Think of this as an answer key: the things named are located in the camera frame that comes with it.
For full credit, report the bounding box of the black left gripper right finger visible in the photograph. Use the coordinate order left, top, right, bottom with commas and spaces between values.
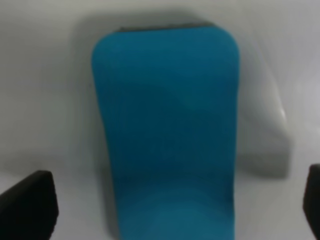
303, 164, 320, 238

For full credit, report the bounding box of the white whiteboard with aluminium frame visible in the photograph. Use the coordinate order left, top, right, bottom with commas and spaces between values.
0, 0, 320, 240

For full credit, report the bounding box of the teal whiteboard eraser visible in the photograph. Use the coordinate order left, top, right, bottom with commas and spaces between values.
91, 24, 240, 240

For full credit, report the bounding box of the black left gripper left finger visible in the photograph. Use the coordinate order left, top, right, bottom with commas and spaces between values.
0, 170, 59, 240

